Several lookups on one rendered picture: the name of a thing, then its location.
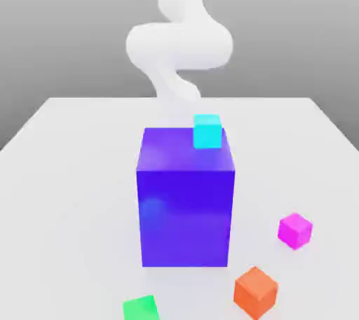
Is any small green cube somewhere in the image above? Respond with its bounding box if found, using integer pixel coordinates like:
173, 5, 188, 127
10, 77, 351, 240
122, 294, 160, 320

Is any small cyan cube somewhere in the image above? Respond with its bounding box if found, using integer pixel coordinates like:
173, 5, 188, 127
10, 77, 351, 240
193, 113, 223, 149

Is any small orange cube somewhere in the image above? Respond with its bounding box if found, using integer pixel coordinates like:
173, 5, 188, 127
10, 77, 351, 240
233, 265, 279, 320

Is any large purple box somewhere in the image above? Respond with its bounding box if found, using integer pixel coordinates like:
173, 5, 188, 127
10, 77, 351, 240
135, 127, 236, 268

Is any small magenta cube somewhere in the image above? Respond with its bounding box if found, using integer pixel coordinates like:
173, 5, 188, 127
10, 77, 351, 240
277, 212, 314, 251

